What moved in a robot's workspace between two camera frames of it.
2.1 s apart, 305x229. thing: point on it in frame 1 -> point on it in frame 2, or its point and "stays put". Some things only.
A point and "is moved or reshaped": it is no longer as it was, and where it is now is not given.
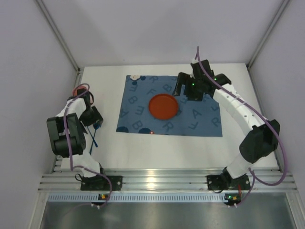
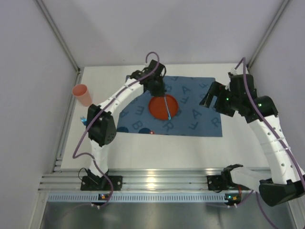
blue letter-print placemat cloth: [199, 118] stays put
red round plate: [163, 106] stays put
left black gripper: [93, 117] -> [157, 88]
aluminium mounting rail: [63, 179] stays put
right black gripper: [184, 84] -> [218, 99]
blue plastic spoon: [96, 126] is moved or reshaped
